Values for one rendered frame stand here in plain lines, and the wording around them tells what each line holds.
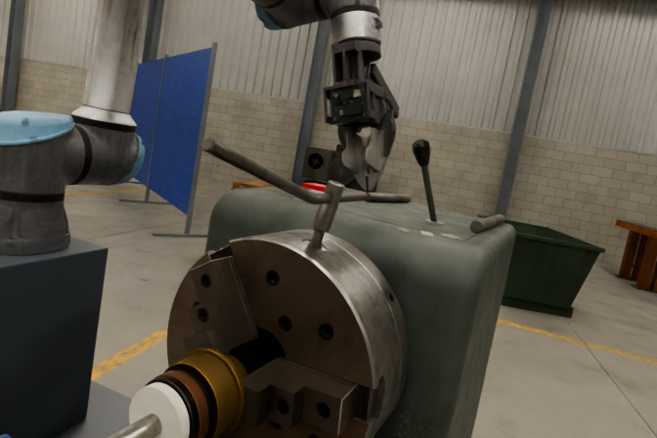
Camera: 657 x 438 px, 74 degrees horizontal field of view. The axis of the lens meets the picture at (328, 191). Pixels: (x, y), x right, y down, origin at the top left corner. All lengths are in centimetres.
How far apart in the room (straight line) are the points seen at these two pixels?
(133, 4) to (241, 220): 46
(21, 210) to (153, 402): 49
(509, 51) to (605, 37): 189
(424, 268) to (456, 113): 1007
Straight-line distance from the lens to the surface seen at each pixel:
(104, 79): 95
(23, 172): 86
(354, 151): 67
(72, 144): 89
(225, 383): 49
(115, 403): 112
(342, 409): 50
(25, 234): 87
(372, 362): 51
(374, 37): 67
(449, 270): 62
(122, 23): 96
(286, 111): 1137
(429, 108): 1071
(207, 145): 34
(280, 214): 73
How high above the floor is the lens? 136
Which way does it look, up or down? 5 degrees down
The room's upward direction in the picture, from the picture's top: 10 degrees clockwise
